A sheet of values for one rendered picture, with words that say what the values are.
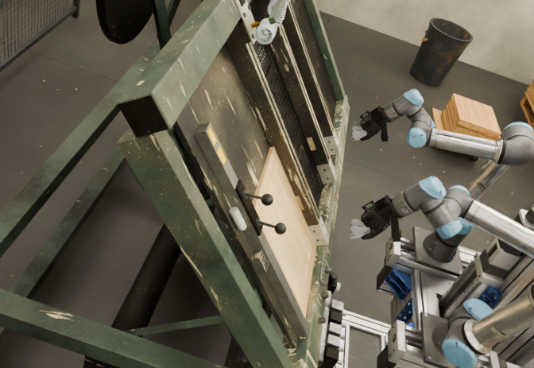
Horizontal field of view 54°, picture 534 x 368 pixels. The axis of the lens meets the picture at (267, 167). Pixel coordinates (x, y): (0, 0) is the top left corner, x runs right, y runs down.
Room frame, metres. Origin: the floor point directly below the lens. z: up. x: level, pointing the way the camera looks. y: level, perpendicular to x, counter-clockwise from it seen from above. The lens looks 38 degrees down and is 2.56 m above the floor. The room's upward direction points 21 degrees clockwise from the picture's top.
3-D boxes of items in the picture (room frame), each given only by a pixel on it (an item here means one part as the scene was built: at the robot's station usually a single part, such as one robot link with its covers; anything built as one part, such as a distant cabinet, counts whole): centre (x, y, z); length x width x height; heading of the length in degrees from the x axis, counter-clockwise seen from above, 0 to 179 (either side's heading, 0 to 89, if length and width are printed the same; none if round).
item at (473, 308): (1.33, -0.89, 1.20); 0.13 x 0.12 x 0.14; 158
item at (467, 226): (1.84, -0.86, 1.20); 0.13 x 0.12 x 0.14; 172
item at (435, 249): (1.83, -0.86, 1.09); 0.15 x 0.15 x 0.10
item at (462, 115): (4.79, -1.68, 0.20); 0.61 x 0.51 x 0.40; 4
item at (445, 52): (6.07, -1.40, 0.33); 0.54 x 0.54 x 0.65
